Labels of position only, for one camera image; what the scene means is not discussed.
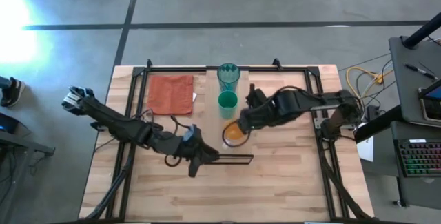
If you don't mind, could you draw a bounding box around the black power adapter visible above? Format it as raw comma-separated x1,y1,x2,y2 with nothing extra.
365,105,380,121

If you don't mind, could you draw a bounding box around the backlit rainbow keyboard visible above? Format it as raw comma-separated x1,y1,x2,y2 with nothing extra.
395,138,441,179

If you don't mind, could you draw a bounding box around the orange folded cloth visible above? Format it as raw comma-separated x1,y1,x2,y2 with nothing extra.
146,74,194,116

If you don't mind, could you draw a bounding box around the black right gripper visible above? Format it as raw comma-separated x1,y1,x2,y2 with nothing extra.
236,105,275,141

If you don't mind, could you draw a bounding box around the white paper sheet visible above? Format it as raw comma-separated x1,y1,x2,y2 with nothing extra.
355,122,375,163

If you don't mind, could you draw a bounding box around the black stand pole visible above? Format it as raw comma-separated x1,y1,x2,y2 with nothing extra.
402,11,441,50

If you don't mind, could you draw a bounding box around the black aluminium table frame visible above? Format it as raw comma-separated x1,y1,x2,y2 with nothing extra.
82,58,375,223

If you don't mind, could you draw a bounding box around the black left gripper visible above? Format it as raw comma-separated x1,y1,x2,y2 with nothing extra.
171,136,221,179

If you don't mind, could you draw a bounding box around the person's shoe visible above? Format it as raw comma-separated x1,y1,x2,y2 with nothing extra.
0,76,26,108

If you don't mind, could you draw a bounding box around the yellow cable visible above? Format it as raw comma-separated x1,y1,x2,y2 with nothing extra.
345,65,393,97

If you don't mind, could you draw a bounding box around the green plastic cup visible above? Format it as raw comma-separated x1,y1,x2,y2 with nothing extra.
217,90,239,120

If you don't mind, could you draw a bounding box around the black pen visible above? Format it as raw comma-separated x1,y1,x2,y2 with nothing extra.
404,63,439,81

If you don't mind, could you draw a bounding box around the grey side desk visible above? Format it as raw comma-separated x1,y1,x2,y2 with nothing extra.
353,34,441,208

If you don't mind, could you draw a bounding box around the dark cart with black frame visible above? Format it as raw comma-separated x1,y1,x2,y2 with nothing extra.
0,112,57,220

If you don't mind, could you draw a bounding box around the tall teal translucent tumbler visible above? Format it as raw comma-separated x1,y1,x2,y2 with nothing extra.
216,62,242,92

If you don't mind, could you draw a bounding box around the tablet with dark case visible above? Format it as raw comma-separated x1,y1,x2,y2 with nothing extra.
418,80,441,122

